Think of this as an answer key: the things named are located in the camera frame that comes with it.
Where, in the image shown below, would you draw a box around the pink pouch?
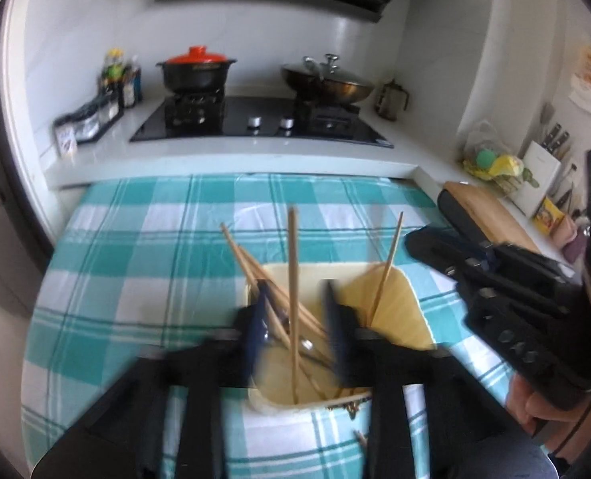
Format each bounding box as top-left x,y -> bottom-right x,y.
557,214 -> 588,263

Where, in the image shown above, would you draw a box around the dark wok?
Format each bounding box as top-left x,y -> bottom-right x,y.
280,53 -> 376,105

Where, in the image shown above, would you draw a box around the glass jar with metal frame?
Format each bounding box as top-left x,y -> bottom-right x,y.
375,79 -> 410,121

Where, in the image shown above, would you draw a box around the wall papers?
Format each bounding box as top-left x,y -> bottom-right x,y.
567,42 -> 591,115

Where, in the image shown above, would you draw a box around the black case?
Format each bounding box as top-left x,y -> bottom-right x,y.
436,190 -> 496,247

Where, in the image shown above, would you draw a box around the dark sauce bottle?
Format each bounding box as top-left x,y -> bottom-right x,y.
121,57 -> 143,108

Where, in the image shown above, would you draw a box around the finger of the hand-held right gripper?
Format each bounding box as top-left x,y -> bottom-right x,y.
440,259 -> 497,300
406,228 -> 497,269

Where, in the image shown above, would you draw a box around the white knife block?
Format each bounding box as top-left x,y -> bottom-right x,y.
518,141 -> 562,218

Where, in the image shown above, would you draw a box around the white ribbed container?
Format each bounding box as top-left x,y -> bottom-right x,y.
244,262 -> 436,417

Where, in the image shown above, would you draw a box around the black pot with red lid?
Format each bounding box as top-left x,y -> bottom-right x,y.
156,46 -> 237,95

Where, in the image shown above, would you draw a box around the teal plaid cloth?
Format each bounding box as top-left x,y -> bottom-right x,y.
21,174 -> 551,479

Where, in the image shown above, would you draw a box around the person's right hand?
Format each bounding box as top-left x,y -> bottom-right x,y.
506,373 -> 591,462

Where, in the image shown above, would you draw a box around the yellow-capped seasoning bottle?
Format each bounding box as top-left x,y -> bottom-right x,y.
102,50 -> 125,85

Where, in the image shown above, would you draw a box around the black spice rack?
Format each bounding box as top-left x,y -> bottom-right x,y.
53,97 -> 125,158

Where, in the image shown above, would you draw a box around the yellow packet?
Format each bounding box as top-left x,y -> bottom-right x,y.
532,197 -> 566,235

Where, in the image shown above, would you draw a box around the wooden cutting board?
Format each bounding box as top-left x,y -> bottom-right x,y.
442,181 -> 543,255

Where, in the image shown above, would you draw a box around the plastic bag with yellow contents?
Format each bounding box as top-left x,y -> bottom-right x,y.
461,120 -> 531,183

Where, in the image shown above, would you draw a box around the wooden chopstick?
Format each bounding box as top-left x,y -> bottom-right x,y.
220,224 -> 329,335
368,211 -> 405,326
228,239 -> 332,357
288,206 -> 300,404
270,303 -> 329,401

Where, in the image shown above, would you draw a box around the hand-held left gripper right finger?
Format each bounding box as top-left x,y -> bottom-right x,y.
320,279 -> 561,479

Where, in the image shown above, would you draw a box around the black gas stove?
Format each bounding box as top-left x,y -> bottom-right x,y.
129,92 -> 395,149

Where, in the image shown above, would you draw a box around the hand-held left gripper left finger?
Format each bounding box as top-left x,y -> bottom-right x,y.
31,279 -> 271,479

